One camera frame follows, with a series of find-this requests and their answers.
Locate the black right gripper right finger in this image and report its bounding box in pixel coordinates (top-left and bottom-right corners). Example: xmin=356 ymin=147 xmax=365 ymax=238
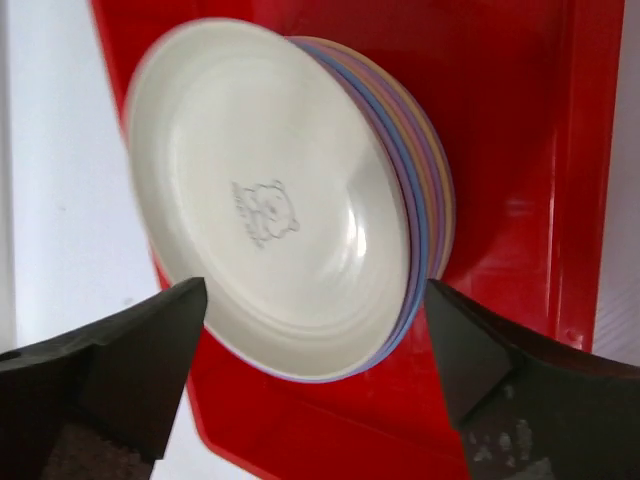
xmin=424 ymin=280 xmax=639 ymax=479

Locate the red plastic bin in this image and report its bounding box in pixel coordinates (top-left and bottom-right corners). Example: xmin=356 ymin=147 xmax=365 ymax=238
xmin=92 ymin=1 xmax=625 ymax=479

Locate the cream plate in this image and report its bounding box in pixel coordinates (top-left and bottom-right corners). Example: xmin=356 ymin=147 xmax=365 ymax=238
xmin=126 ymin=19 xmax=411 ymax=382

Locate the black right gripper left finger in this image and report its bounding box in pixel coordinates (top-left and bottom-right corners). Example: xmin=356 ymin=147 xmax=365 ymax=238
xmin=1 ymin=278 xmax=207 ymax=479

